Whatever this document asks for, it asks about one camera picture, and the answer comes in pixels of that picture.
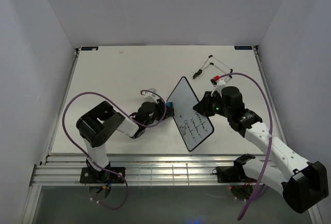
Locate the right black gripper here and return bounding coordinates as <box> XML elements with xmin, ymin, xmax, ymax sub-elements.
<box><xmin>191</xmin><ymin>91</ymin><xmax>231</xmax><ymax>118</ymax></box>

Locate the blue whiteboard eraser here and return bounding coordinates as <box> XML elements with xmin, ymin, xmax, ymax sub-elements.
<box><xmin>165</xmin><ymin>102</ymin><xmax>174</xmax><ymax>118</ymax></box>

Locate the small black-framed whiteboard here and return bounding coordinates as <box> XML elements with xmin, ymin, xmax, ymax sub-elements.
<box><xmin>167</xmin><ymin>77</ymin><xmax>215</xmax><ymax>152</ymax></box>

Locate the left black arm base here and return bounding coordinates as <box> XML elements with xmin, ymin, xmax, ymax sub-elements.
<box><xmin>79</xmin><ymin>167</ymin><xmax>124</xmax><ymax>184</ymax></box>

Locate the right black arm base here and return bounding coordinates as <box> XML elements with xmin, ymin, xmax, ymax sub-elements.
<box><xmin>212</xmin><ymin>166</ymin><xmax>257</xmax><ymax>183</ymax></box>

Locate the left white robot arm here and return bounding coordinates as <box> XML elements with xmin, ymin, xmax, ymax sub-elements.
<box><xmin>76</xmin><ymin>99</ymin><xmax>174</xmax><ymax>183</ymax></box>

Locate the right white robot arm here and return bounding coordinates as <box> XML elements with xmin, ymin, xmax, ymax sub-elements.
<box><xmin>193</xmin><ymin>86</ymin><xmax>329</xmax><ymax>214</ymax></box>

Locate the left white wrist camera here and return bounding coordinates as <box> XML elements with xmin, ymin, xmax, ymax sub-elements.
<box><xmin>140</xmin><ymin>88</ymin><xmax>157</xmax><ymax>103</ymax></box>

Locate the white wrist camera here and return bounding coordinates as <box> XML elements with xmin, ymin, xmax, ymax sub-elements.
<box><xmin>140</xmin><ymin>88</ymin><xmax>157</xmax><ymax>103</ymax></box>
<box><xmin>210</xmin><ymin>76</ymin><xmax>226</xmax><ymax>95</ymax></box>

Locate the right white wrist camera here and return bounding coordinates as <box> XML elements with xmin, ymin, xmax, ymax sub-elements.
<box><xmin>210</xmin><ymin>76</ymin><xmax>226</xmax><ymax>95</ymax></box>

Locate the wire whiteboard stand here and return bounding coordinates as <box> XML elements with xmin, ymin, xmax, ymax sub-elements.
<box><xmin>192</xmin><ymin>55</ymin><xmax>234</xmax><ymax>82</ymax></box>

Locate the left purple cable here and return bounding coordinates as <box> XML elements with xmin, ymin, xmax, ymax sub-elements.
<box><xmin>63</xmin><ymin>92</ymin><xmax>166</xmax><ymax>211</ymax></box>

